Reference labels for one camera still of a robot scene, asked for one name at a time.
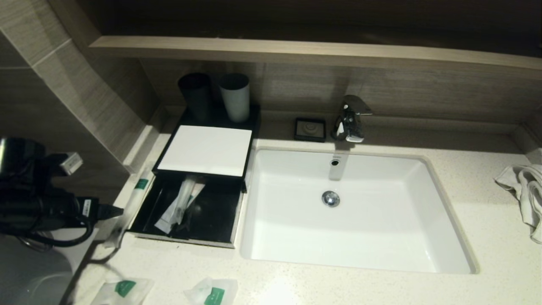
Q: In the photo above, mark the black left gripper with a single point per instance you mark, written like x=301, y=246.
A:
x=72, y=209

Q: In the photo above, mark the toothbrush kit frosted sleeve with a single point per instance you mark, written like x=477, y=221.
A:
x=175, y=207
x=137, y=195

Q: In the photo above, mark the black glossy box drawer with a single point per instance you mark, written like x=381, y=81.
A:
x=216, y=220

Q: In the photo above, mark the dark tumbler cup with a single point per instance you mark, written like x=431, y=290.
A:
x=195, y=95

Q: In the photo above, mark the green-label amenity packet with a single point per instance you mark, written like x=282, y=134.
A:
x=211, y=292
x=123, y=290

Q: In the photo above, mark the slim frosted sleeve green label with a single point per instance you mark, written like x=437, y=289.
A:
x=199, y=188

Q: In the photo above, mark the white ribbed tray mat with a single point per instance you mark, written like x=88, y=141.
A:
x=207, y=150

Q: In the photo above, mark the grey tumbler cup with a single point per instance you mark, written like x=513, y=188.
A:
x=235, y=99

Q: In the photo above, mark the black square soap dish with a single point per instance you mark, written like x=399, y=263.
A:
x=310, y=129

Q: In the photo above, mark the chrome sink drain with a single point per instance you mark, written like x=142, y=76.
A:
x=330, y=198

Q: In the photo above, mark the white rectangular sink basin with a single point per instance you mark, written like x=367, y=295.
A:
x=360, y=237

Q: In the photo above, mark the chrome sink faucet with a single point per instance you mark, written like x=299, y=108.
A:
x=350, y=120

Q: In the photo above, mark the white crumpled towel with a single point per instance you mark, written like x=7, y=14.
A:
x=527, y=190

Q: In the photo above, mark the wooden wall shelf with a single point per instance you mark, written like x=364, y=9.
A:
x=296, y=51

